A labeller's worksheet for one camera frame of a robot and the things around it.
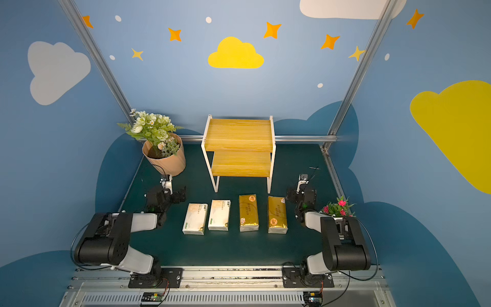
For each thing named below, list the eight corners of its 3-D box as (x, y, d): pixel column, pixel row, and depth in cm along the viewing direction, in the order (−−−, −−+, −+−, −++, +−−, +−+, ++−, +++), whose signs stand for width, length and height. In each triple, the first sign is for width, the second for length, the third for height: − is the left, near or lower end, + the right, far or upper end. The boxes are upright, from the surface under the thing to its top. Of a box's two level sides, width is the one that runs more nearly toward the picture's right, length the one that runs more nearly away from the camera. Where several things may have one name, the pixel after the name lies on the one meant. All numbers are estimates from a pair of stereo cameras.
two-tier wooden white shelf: (213, 193, 102) (201, 147, 74) (217, 164, 115) (208, 116, 87) (267, 193, 102) (276, 148, 74) (265, 164, 115) (271, 116, 87)
